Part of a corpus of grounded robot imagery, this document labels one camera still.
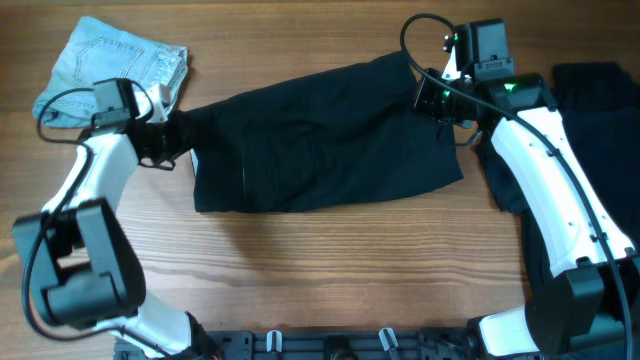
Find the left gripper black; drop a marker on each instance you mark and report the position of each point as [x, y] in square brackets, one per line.
[184, 127]

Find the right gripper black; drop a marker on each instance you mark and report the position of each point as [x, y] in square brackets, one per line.
[427, 98]

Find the black shorts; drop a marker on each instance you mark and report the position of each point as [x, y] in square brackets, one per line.
[345, 136]

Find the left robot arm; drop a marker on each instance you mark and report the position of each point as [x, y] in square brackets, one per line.
[81, 277]

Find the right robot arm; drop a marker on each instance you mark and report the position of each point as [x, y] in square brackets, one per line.
[592, 298]

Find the pile of black clothes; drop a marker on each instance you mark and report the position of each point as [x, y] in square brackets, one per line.
[599, 105]

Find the folded light blue jeans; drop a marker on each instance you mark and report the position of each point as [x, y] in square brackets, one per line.
[97, 51]

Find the left white rail clip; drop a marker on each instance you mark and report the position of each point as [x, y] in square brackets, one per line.
[274, 342]

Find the white rail clip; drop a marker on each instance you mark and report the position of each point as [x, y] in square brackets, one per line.
[389, 342]
[274, 342]

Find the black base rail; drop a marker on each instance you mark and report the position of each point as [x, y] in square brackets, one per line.
[426, 344]

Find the right white rail clip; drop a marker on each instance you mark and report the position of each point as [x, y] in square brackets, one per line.
[389, 342]

